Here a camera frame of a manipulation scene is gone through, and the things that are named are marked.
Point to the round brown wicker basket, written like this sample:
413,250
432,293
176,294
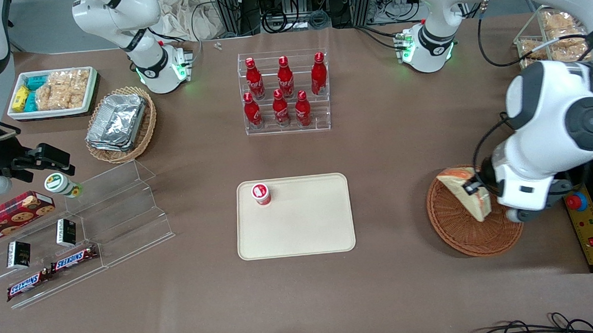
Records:
459,234

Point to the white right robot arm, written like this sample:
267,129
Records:
146,58

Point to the clear fried snack bag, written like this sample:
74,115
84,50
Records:
558,20
566,35
569,53
531,48

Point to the triangular sandwich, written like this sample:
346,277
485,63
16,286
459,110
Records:
471,206

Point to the red tartan cookie box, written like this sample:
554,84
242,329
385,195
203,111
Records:
13,216

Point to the red cola bottle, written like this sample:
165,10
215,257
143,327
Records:
280,109
254,81
318,75
302,111
252,113
285,79

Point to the oval tan wicker basket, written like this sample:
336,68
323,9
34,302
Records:
145,133

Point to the beige plastic tray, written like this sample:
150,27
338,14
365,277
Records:
304,226

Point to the clear acrylic bottle rack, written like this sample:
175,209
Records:
319,118

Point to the Snickers chocolate bar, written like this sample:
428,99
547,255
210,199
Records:
29,284
75,258

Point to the clear rice cracker bag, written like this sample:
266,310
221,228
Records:
70,80
58,99

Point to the beige crumpled cloth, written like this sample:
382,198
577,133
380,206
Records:
185,16

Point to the yellow snack packet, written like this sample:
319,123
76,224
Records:
20,97

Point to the teal snack packet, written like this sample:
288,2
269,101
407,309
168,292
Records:
36,82
30,102

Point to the aluminium frame post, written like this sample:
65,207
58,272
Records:
352,4
234,11

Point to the stacked aluminium foil trays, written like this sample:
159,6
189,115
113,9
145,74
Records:
117,122

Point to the red-lidded white cup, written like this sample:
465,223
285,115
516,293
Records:
260,194

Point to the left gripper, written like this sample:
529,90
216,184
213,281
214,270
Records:
486,170

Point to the clear acrylic stepped shelf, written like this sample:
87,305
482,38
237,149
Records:
123,214

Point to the white rectangular snack bin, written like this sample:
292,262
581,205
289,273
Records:
91,103

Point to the green-lidded white cup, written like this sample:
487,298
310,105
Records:
59,184

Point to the clear bin of snack bags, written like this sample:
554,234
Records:
520,41

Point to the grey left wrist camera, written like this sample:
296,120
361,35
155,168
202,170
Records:
553,195

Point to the small silver metal part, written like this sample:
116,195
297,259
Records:
217,46

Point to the small black carton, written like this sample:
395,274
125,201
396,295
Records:
19,254
66,232

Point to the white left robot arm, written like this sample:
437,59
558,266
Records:
559,110

